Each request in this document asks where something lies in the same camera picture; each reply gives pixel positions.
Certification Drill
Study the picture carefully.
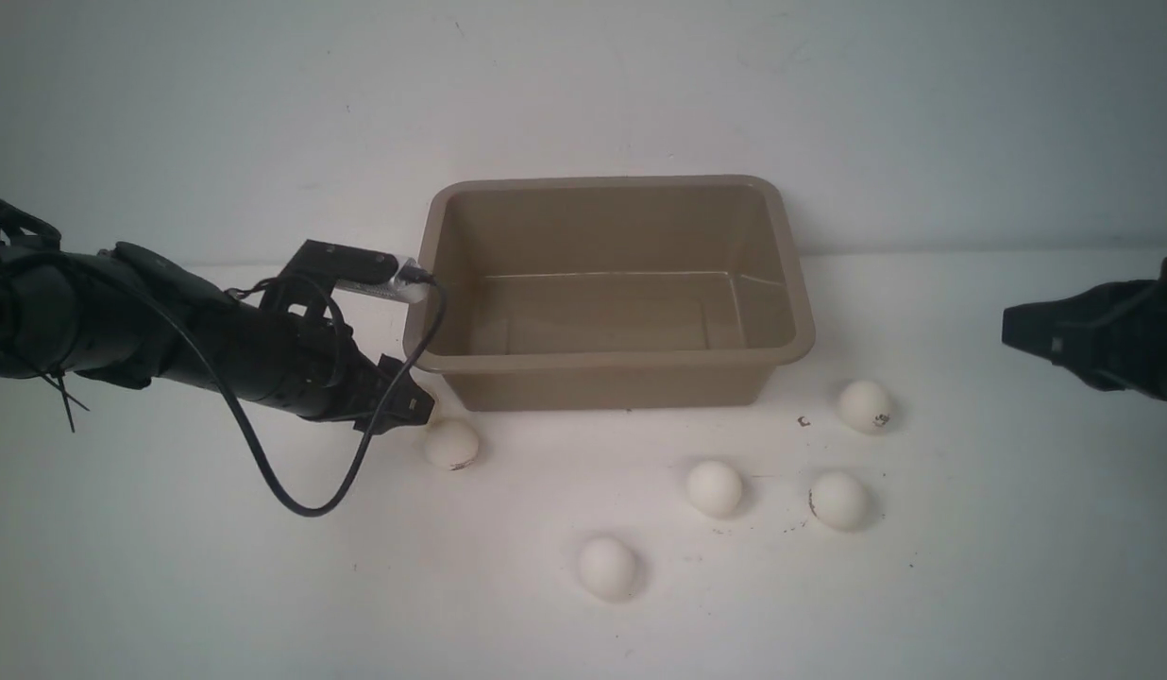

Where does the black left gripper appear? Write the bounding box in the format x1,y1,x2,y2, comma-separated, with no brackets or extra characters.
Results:
228,304,435,435

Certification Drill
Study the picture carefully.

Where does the white ball logo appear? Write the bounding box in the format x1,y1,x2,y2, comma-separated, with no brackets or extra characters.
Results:
837,380,894,434

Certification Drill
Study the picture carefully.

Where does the white ball marked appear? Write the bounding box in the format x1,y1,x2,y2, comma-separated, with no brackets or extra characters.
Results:
808,470,871,531

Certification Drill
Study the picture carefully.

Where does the white ball with logo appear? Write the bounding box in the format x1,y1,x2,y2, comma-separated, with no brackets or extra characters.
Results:
421,418,481,470

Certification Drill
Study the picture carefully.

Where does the black left camera cable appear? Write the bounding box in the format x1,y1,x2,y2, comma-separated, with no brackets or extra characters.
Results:
93,250,449,518

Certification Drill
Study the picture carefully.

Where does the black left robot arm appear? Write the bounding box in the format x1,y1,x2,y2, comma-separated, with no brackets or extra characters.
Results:
0,199,435,434

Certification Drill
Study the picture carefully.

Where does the tan plastic bin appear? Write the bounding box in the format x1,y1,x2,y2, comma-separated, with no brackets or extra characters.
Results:
415,174,816,412

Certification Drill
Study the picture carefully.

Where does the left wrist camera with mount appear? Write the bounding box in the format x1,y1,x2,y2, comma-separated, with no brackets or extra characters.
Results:
259,240,431,318

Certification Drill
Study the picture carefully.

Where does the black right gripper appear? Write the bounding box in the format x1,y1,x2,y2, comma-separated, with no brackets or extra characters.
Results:
1002,258,1167,401

